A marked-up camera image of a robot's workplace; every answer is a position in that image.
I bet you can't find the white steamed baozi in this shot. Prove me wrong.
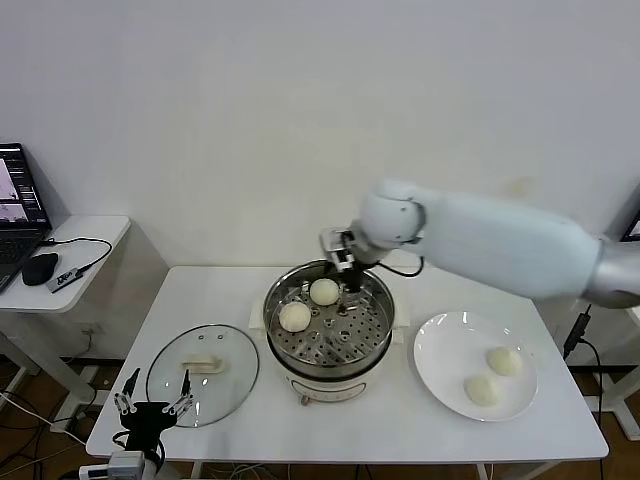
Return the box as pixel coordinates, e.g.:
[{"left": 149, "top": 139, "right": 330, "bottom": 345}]
[
  {"left": 463, "top": 374, "right": 501, "bottom": 406},
  {"left": 308, "top": 278, "right": 341, "bottom": 306},
  {"left": 485, "top": 346, "right": 524, "bottom": 376},
  {"left": 278, "top": 301, "right": 313, "bottom": 333}
]

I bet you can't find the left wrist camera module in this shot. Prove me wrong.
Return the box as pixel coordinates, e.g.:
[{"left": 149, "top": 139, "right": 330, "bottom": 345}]
[{"left": 77, "top": 451, "right": 147, "bottom": 480}]

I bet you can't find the black usb cable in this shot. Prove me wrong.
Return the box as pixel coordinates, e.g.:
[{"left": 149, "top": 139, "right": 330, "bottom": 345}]
[{"left": 42, "top": 237, "right": 114, "bottom": 276}]

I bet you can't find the white side table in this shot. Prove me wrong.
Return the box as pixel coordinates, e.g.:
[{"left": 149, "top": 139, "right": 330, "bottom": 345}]
[
  {"left": 0, "top": 214, "right": 170, "bottom": 431},
  {"left": 529, "top": 297, "right": 640, "bottom": 441}
]

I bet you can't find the black computer mouse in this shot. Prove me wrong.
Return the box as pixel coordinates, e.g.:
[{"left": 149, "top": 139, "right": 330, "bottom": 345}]
[{"left": 22, "top": 253, "right": 60, "bottom": 287}]

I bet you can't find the steel steamer pot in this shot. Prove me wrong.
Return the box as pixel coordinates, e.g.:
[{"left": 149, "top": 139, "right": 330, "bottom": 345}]
[{"left": 248, "top": 297, "right": 412, "bottom": 407}]

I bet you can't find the grey usb hub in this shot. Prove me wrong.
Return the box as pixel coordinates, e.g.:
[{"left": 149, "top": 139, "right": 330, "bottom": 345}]
[{"left": 48, "top": 267, "right": 85, "bottom": 295}]

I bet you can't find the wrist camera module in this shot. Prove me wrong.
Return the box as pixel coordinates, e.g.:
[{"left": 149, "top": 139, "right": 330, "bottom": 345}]
[
  {"left": 77, "top": 451, "right": 147, "bottom": 480},
  {"left": 318, "top": 227, "right": 359, "bottom": 274}
]

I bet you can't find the white cable bundle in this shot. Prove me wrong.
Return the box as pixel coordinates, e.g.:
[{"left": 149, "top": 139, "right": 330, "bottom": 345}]
[{"left": 204, "top": 462, "right": 281, "bottom": 480}]

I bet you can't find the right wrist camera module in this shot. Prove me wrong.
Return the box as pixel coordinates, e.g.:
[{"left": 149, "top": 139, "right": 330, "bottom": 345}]
[{"left": 318, "top": 227, "right": 359, "bottom": 274}]

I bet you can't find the black floor cable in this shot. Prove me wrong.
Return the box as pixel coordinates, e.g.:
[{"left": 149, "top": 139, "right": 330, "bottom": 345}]
[{"left": 0, "top": 394, "right": 101, "bottom": 461}]

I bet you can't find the white floor cable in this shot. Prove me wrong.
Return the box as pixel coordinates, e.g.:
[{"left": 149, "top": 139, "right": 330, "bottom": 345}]
[{"left": 0, "top": 390, "right": 86, "bottom": 446}]

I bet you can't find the stainless steel steamer basket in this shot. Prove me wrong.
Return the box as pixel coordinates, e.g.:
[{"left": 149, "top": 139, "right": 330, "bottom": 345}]
[{"left": 263, "top": 258, "right": 396, "bottom": 369}]

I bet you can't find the white round plate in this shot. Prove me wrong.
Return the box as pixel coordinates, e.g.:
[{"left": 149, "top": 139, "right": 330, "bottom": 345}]
[{"left": 412, "top": 311, "right": 540, "bottom": 422}]

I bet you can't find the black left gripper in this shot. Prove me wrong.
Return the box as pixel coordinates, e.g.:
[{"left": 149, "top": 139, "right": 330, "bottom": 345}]
[{"left": 113, "top": 368, "right": 195, "bottom": 451}]

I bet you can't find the round glass pot lid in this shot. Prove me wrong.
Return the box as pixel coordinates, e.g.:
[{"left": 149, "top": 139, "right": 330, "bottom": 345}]
[{"left": 146, "top": 323, "right": 261, "bottom": 429}]

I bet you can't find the black laptop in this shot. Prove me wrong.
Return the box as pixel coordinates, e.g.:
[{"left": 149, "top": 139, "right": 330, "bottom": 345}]
[
  {"left": 619, "top": 192, "right": 640, "bottom": 241},
  {"left": 0, "top": 143, "right": 54, "bottom": 295}
]

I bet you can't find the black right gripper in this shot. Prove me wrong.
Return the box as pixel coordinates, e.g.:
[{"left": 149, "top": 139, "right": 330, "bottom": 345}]
[{"left": 323, "top": 247, "right": 375, "bottom": 297}]

